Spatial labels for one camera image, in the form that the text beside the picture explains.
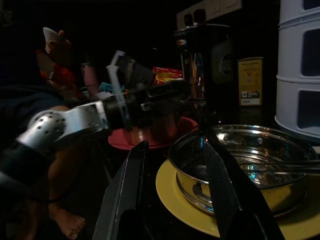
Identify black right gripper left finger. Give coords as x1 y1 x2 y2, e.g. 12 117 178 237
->
91 140 150 240

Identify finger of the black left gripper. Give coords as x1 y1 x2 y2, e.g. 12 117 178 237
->
141 98 201 121
147 80 191 101

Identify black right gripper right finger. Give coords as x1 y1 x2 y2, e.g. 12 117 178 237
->
202 133 286 240

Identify perforated steel bowl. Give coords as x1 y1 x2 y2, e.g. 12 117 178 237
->
167 124 319 218

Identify white dotted packet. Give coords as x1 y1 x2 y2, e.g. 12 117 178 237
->
42 26 64 44

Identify person's hand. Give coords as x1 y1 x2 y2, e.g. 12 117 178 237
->
44 29 74 66

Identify red yellow snack packet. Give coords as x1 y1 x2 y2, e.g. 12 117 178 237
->
152 66 184 86

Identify pink plate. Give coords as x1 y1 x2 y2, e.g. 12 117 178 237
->
107 116 200 151

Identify steel pot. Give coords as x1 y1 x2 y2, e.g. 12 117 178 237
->
133 113 182 147

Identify tall chrome kettle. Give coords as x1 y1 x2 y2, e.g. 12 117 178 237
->
174 22 235 107

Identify blue cloth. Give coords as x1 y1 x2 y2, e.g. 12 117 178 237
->
98 81 122 95

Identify pale yellow plate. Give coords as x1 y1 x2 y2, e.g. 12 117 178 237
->
155 157 320 239

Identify thin steel utensil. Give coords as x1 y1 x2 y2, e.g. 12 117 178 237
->
238 159 320 175

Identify person's left leg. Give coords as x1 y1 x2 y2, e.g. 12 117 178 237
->
47 104 87 240

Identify pink bottle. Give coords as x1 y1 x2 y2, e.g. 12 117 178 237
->
80 53 100 98

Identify yellow carton box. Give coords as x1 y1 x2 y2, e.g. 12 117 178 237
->
237 56 265 107

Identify red wrapper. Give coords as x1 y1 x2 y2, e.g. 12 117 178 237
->
35 48 79 89

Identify person's dark blue shorts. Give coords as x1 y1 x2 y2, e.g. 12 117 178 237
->
0 83 66 145

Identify white tiered storage container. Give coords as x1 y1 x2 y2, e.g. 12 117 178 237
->
274 0 320 144

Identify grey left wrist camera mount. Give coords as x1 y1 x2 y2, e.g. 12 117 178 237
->
105 49 154 131

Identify white wall socket panel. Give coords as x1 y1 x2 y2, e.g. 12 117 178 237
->
176 0 243 28

